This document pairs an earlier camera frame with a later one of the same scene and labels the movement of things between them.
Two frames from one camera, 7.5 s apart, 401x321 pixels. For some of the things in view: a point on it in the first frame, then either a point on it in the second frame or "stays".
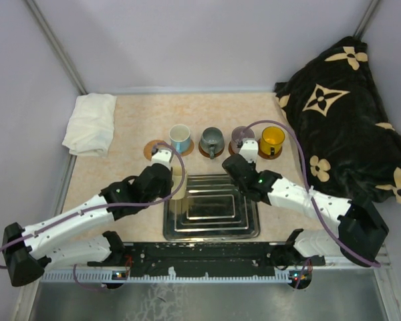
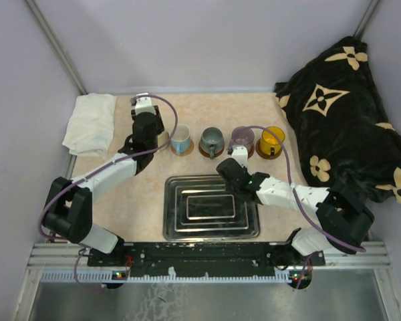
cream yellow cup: (176, 175) -> (162, 138)
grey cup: (212, 141) stays
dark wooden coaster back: (207, 154) stays
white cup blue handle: (180, 138) stays
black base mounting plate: (208, 260) stays
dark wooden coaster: (265, 156) stays
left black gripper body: (166, 192) -> (160, 128)
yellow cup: (271, 141) stays
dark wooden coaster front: (230, 148) -> (250, 151)
